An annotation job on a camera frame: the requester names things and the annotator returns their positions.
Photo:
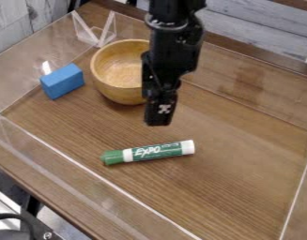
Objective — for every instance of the clear acrylic wall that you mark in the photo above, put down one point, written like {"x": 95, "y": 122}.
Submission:
{"x": 46, "y": 51}
{"x": 99, "y": 207}

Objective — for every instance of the blue rectangular block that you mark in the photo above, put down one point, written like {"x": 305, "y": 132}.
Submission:
{"x": 62, "y": 81}

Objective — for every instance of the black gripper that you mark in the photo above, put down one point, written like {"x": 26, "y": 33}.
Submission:
{"x": 170, "y": 59}

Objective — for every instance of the brown wooden bowl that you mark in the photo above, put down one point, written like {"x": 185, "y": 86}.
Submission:
{"x": 116, "y": 71}

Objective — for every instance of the clear acrylic left wall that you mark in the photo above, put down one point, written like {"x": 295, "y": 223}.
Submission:
{"x": 46, "y": 51}

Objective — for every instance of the black metal table frame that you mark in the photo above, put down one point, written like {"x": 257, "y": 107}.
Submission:
{"x": 32, "y": 229}

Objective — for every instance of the green Expo marker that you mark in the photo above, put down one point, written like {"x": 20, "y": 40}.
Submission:
{"x": 165, "y": 150}

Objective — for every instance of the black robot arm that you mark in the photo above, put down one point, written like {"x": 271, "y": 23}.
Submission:
{"x": 173, "y": 11}

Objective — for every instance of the clear acrylic front wall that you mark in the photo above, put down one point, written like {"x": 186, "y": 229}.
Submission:
{"x": 99, "y": 207}

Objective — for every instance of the clear acrylic triangular bracket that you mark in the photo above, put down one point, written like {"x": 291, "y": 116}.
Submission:
{"x": 95, "y": 30}

